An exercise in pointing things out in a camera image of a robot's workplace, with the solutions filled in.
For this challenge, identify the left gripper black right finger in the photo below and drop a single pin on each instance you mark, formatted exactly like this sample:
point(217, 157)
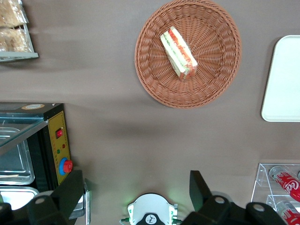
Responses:
point(200, 189)

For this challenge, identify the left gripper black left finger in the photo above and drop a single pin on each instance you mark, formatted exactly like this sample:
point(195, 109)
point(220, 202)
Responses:
point(68, 194)

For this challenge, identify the triangle sandwich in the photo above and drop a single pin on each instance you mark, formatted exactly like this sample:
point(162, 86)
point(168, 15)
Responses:
point(179, 52)

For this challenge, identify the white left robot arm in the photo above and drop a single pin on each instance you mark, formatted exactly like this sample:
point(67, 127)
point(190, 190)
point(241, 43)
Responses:
point(150, 207)

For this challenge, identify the large brown wicker basket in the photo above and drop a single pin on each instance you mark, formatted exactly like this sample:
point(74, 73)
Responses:
point(211, 77)

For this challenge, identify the beige plastic tray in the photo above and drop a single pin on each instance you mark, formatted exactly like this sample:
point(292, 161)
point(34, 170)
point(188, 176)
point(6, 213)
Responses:
point(284, 79)

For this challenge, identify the steel food pan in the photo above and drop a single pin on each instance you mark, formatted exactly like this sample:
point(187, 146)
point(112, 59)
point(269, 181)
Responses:
point(17, 197)
point(16, 164)

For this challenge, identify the black food warmer yellow panel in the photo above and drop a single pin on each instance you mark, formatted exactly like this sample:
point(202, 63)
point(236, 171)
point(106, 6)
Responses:
point(52, 140)

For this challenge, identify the clear acrylic bottle rack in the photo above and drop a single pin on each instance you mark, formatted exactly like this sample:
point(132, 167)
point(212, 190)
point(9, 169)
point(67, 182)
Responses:
point(259, 185)

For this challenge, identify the red cola bottle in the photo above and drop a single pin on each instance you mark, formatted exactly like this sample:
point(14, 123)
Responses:
point(289, 185)
point(289, 212)

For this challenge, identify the clear bag of rice crackers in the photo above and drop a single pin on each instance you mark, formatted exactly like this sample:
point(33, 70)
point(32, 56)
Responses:
point(14, 39)
point(10, 11)

